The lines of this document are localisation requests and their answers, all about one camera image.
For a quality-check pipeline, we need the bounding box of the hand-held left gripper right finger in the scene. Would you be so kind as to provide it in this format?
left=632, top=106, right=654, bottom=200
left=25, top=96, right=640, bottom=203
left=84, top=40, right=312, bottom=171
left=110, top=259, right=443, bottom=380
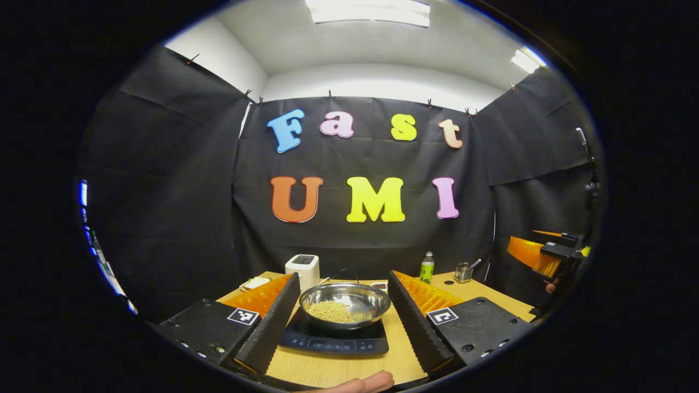
left=387, top=270, right=538, bottom=377

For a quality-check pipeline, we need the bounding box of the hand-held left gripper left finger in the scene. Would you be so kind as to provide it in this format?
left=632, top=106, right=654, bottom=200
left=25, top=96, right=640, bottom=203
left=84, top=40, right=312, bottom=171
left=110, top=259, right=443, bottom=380
left=150, top=272, right=303, bottom=377

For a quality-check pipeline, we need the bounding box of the pile of soybeans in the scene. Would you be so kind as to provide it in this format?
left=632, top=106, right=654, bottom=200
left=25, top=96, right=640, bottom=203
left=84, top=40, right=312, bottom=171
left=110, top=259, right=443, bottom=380
left=307, top=300, right=354, bottom=324

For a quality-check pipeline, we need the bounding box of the black induction cooktop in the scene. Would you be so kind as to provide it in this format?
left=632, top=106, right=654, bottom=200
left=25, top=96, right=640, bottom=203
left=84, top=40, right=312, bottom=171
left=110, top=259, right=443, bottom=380
left=279, top=307, right=390, bottom=356

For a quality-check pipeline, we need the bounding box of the white toaster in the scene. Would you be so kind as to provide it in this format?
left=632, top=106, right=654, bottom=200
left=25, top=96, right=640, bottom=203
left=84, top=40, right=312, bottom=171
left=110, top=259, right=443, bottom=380
left=285, top=254, right=321, bottom=294

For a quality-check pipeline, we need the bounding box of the black tripod stand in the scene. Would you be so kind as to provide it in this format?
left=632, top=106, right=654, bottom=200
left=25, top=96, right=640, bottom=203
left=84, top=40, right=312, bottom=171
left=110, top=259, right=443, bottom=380
left=575, top=127, right=601, bottom=205

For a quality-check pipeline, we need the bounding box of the ceiling light panel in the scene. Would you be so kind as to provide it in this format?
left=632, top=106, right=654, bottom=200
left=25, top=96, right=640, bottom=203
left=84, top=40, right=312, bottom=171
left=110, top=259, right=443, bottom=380
left=511, top=46, right=548, bottom=74
left=305, top=0, right=431, bottom=28

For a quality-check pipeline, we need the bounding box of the black backdrop cloth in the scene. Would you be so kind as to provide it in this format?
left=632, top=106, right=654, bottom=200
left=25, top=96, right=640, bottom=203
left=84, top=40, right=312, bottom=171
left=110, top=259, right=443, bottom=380
left=76, top=44, right=604, bottom=323

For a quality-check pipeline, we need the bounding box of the black power cable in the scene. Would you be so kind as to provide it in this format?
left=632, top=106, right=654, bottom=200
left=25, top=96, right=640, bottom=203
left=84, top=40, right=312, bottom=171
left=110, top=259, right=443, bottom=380
left=328, top=267, right=361, bottom=284

